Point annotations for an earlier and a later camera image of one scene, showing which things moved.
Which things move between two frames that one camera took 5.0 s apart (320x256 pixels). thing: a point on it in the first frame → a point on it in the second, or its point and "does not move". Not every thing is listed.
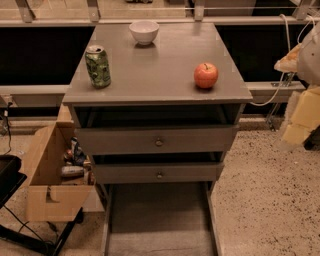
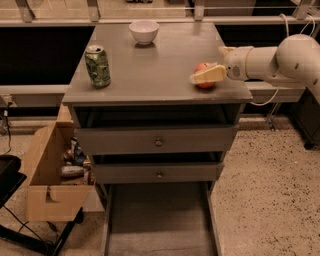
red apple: (206, 75) does not move
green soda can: (97, 66) does not move
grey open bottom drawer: (160, 219) does not move
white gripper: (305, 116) → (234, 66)
